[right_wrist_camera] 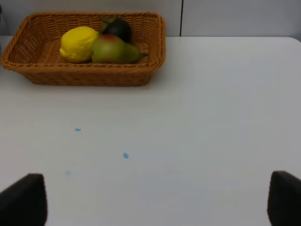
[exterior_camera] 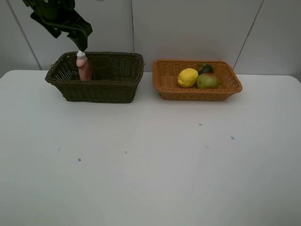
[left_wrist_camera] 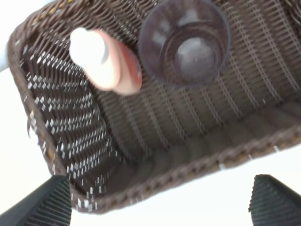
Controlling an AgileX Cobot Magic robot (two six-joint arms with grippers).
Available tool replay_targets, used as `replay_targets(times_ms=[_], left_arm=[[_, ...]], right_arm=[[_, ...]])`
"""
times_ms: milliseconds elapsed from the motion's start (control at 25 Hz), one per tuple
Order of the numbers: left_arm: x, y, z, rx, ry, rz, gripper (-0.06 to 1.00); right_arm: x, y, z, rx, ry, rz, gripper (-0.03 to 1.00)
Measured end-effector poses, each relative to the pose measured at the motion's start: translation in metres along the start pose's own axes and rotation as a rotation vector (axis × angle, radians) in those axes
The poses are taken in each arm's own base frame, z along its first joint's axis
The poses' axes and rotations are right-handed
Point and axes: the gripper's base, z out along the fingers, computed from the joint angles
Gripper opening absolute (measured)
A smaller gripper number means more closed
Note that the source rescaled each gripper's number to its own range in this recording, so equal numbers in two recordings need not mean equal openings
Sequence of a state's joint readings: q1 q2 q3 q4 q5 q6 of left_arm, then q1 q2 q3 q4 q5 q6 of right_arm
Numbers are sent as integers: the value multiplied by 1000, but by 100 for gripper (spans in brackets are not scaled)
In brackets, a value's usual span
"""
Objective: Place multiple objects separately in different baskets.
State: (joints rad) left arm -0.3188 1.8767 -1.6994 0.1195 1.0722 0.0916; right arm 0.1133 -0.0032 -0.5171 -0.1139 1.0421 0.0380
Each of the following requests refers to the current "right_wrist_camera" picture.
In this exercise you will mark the green red pear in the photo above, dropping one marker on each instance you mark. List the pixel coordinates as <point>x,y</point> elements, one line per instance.
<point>110,49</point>

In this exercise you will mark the dark mangosteen with green calyx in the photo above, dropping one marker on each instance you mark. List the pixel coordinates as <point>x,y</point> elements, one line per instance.
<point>118,27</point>

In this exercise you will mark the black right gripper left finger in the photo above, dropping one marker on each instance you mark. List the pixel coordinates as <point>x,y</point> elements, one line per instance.
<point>24,203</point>

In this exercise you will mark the yellow lemon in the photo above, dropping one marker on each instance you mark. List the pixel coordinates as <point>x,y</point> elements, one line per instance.
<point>76,44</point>

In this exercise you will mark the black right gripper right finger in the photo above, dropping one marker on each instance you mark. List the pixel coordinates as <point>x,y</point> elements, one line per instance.
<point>284,199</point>

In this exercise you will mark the orange wicker basket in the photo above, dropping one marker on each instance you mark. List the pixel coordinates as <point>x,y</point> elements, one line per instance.
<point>34,50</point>

